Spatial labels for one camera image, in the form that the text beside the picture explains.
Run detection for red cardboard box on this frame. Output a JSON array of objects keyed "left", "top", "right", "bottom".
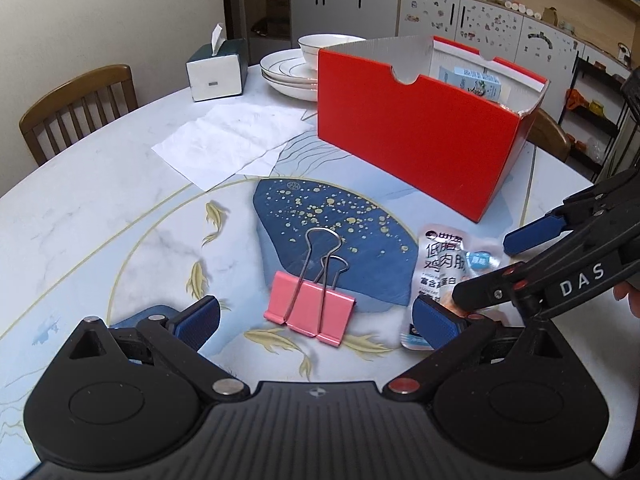
[{"left": 318, "top": 36, "right": 549, "bottom": 222}]

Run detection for person's hand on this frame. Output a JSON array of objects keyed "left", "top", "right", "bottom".
[{"left": 613, "top": 281, "right": 640, "bottom": 318}]

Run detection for light blue carton box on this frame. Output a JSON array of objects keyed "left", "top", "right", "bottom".
[{"left": 438, "top": 66, "right": 502, "bottom": 102}]

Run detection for pink binder clip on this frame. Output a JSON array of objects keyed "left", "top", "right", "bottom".
[{"left": 264, "top": 226, "right": 356, "bottom": 348}]

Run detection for stacked white plates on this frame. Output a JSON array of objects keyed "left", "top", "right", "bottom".
[{"left": 259, "top": 49, "right": 318, "bottom": 102}]

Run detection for dark wooden chair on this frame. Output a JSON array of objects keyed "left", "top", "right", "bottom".
[{"left": 18, "top": 64, "right": 139, "bottom": 166}]

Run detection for white paper napkin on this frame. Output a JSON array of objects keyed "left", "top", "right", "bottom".
[{"left": 152, "top": 103, "right": 311, "bottom": 191}]

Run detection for chicken breast snack packet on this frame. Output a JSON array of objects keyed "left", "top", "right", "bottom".
[{"left": 400, "top": 223, "right": 506, "bottom": 351}]

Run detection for white bowl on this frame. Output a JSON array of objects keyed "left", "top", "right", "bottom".
[{"left": 297, "top": 34, "right": 364, "bottom": 70}]

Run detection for light wooden chair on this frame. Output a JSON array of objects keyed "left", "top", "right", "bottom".
[{"left": 527, "top": 108, "right": 572, "bottom": 162}]

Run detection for green white tissue box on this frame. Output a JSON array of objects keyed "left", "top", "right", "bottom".
[{"left": 186, "top": 23, "right": 248, "bottom": 102}]

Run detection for white tall cabinet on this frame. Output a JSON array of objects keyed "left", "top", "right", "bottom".
[{"left": 290, "top": 0, "right": 399, "bottom": 47}]

